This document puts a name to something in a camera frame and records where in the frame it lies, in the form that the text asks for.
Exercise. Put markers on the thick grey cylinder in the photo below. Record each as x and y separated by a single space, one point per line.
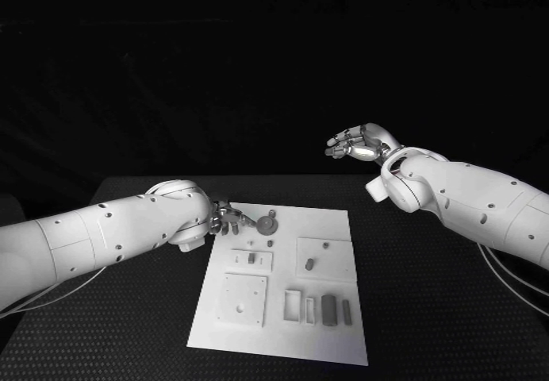
329 310

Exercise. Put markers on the grey oval plug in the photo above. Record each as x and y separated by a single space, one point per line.
309 264

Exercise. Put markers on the grey rectangular block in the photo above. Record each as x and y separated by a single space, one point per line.
251 258

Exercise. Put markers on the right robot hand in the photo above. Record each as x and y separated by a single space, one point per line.
365 145

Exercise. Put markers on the thin grey cylinder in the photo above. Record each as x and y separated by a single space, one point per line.
346 312

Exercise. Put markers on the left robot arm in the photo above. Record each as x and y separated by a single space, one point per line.
129 226

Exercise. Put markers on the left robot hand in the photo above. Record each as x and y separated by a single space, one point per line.
227 218

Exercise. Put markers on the white task board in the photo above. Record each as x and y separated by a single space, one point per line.
283 297

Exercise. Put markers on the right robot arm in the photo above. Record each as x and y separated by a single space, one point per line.
471 202

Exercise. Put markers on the grey gear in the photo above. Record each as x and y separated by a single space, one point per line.
267 225

